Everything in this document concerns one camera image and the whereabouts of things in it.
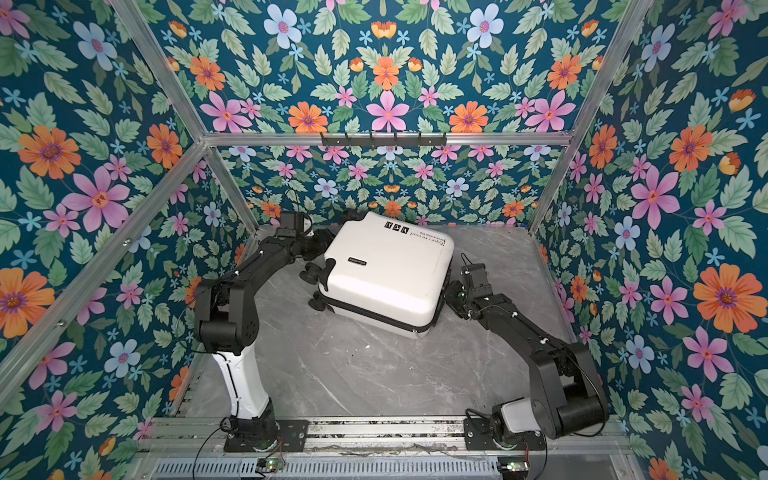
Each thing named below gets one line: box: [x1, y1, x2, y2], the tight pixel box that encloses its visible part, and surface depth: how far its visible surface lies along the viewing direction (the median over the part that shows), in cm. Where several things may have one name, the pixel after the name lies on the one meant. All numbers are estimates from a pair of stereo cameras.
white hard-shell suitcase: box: [299, 212, 455, 339], surface depth 84 cm
